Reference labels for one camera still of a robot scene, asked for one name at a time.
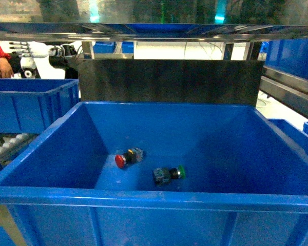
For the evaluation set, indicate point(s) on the red push button switch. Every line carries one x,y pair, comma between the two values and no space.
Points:
130,157

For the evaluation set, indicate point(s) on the green push button switch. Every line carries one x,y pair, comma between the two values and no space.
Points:
163,176

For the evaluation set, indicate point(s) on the blue target shelf bin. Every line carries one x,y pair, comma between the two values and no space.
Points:
246,181

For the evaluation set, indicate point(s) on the neighbouring blue shelf bin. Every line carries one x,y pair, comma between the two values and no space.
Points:
32,105

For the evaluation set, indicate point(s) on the black back panel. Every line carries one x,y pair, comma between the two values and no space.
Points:
174,81

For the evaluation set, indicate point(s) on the upper steel shelf rail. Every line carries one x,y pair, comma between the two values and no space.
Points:
90,32

